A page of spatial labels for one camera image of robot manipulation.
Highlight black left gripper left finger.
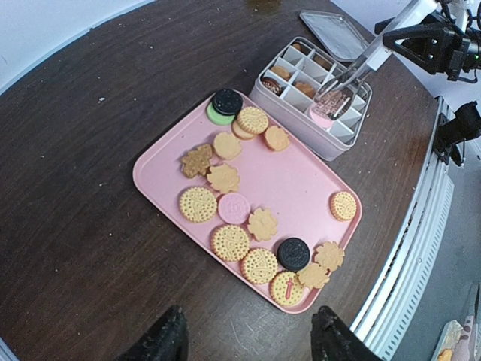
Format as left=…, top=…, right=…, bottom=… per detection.
left=123, top=305, right=189, bottom=360

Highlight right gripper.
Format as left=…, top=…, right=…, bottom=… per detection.
left=383, top=23, right=480, bottom=81

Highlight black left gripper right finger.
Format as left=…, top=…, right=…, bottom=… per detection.
left=310, top=305, right=380, bottom=361

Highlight metal serving tongs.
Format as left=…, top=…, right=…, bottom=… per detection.
left=313, top=1, right=437, bottom=116

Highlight pink round cookie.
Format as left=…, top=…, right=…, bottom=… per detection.
left=218, top=193, right=251, bottom=225
left=307, top=100, right=343, bottom=130

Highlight chocolate swirl cookie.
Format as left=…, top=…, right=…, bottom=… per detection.
left=261, top=77, right=286, bottom=97

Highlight brown leaf shaped cookie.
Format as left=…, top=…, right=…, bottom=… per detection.
left=181, top=144, right=213, bottom=179

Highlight flower shaped tan cookie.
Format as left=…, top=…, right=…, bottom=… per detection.
left=314, top=241, right=345, bottom=272

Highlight black sandwich cookie lower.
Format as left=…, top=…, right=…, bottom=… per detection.
left=277, top=238, right=310, bottom=272

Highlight black sandwich cookie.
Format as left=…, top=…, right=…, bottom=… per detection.
left=277, top=238, right=310, bottom=272
left=212, top=89, right=244, bottom=116

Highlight round tan cookie bottom right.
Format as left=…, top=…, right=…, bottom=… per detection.
left=329, top=191, right=357, bottom=221

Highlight round tan cookie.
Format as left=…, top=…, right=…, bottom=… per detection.
left=329, top=191, right=357, bottom=221
left=237, top=106, right=269, bottom=135

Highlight pink plastic tray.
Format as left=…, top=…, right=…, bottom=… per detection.
left=132, top=91, right=364, bottom=315

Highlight white divided cookie tin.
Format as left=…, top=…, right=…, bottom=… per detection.
left=250, top=37, right=373, bottom=161

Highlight black sandwich cookie top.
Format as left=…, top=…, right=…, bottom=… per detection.
left=212, top=89, right=244, bottom=116

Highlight green round cookie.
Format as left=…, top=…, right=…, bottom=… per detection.
left=206, top=103, right=235, bottom=126

